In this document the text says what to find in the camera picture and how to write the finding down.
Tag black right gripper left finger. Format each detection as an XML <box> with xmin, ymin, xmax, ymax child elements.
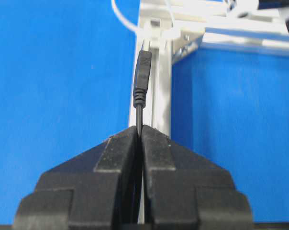
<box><xmin>14</xmin><ymin>126</ymin><xmax>141</xmax><ymax>230</ymax></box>

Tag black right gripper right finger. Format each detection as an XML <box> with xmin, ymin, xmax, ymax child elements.
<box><xmin>142</xmin><ymin>126</ymin><xmax>252</xmax><ymax>230</ymax></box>

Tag black usb cable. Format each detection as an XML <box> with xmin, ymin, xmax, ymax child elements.
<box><xmin>133</xmin><ymin>49</ymin><xmax>152</xmax><ymax>225</ymax></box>

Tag white zip tie loop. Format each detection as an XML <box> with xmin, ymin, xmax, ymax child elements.
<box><xmin>111</xmin><ymin>0</ymin><xmax>181</xmax><ymax>41</ymax></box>

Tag blue table cloth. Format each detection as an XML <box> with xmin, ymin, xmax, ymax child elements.
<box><xmin>0</xmin><ymin>0</ymin><xmax>289</xmax><ymax>224</ymax></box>

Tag silver aluminium extrusion frame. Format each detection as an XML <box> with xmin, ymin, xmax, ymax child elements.
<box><xmin>129</xmin><ymin>0</ymin><xmax>289</xmax><ymax>226</ymax></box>

